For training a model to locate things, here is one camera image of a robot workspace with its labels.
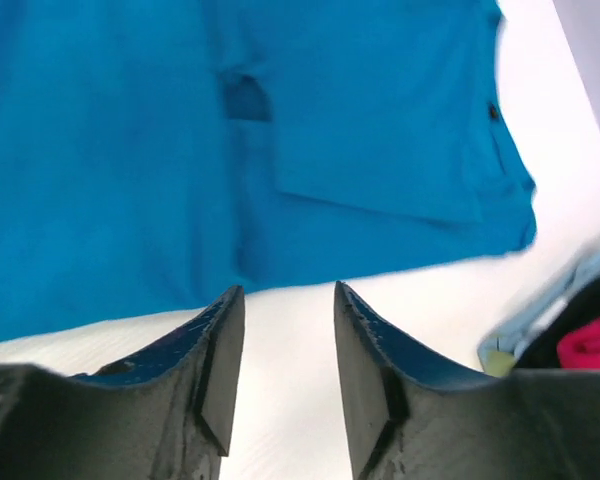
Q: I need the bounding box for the folded light blue t shirt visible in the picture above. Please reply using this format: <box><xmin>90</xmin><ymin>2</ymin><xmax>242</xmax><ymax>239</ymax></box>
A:
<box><xmin>477</xmin><ymin>249</ymin><xmax>600</xmax><ymax>377</ymax></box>

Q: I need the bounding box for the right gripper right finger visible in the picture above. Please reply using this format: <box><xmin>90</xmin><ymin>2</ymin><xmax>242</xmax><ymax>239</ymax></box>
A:
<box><xmin>334</xmin><ymin>282</ymin><xmax>600</xmax><ymax>480</ymax></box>

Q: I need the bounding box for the folded red t shirt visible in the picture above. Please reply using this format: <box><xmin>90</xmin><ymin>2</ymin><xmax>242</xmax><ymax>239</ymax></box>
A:
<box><xmin>556</xmin><ymin>317</ymin><xmax>600</xmax><ymax>370</ymax></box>

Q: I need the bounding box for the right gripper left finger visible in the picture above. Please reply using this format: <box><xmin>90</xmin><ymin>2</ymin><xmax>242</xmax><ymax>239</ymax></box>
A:
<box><xmin>0</xmin><ymin>286</ymin><xmax>245</xmax><ymax>480</ymax></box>

